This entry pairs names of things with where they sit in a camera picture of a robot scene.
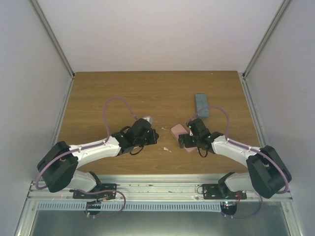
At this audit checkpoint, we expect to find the pink glasses case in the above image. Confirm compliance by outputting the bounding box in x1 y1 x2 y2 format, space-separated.
171 124 197 153

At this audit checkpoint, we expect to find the teal glasses case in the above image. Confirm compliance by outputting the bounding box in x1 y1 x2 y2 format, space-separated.
195 93 210 119

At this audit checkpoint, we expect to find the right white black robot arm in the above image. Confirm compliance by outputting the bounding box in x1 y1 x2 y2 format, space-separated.
178 118 292 199

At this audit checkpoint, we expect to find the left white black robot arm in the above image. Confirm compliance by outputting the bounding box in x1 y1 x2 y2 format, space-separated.
35 117 159 199

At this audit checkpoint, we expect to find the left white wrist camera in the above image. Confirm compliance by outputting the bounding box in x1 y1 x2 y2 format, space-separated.
143 116 153 124

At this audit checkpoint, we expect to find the aluminium frame rail front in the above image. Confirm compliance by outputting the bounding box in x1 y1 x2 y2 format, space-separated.
27 174 293 202

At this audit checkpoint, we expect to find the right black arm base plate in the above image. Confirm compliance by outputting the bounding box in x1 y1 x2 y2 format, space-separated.
195 184 247 200

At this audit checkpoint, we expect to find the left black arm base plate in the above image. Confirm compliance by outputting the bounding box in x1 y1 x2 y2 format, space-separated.
70 183 117 200

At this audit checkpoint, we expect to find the grey slotted cable duct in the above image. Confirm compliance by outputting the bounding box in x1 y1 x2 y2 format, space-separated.
37 201 221 212

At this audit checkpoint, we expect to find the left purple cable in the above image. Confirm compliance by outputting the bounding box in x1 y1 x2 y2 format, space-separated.
35 97 138 190

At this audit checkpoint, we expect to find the right aluminium frame post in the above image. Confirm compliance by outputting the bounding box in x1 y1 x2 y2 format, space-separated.
242 0 292 80

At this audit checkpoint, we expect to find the aluminium frame post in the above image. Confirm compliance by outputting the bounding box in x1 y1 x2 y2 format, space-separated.
242 0 292 80
29 0 75 79

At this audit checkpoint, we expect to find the left aluminium frame post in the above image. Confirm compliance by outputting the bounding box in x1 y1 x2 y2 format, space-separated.
29 0 75 79

